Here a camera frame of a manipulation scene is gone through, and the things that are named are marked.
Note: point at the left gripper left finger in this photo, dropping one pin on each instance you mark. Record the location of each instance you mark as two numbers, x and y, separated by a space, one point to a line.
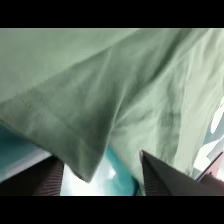
36 180

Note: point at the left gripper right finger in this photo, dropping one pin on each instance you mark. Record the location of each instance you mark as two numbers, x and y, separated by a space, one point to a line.
166 181

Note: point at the green T-shirt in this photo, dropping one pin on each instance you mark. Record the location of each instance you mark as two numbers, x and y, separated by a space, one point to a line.
110 86

